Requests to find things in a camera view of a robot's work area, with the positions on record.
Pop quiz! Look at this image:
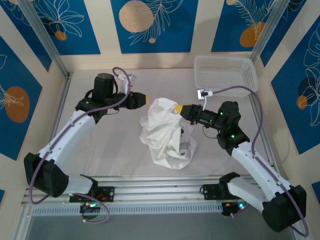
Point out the white t-shirt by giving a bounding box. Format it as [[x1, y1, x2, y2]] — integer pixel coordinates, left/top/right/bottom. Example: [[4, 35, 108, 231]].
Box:
[[139, 97, 198, 171]]

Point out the white plastic mesh basket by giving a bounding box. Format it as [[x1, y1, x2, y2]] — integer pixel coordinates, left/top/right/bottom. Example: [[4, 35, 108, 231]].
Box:
[[193, 54, 260, 98]]

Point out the black controller board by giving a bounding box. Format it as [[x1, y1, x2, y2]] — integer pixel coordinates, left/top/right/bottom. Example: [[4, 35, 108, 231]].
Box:
[[79, 201, 101, 222], [221, 201, 248, 218]]

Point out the aluminium table side rail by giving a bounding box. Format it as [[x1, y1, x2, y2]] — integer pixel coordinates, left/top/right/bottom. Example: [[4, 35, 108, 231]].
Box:
[[248, 93, 305, 240], [13, 72, 73, 240]]

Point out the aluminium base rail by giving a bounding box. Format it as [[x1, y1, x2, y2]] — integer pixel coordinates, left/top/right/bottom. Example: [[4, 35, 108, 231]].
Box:
[[21, 175, 276, 208]]

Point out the aluminium frame post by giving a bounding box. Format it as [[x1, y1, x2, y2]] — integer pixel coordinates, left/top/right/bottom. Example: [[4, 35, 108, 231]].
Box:
[[17, 0, 73, 80], [249, 0, 308, 63]]

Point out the grey slotted cable duct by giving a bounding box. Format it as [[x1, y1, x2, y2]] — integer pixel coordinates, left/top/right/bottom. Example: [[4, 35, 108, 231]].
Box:
[[32, 202, 223, 216]]

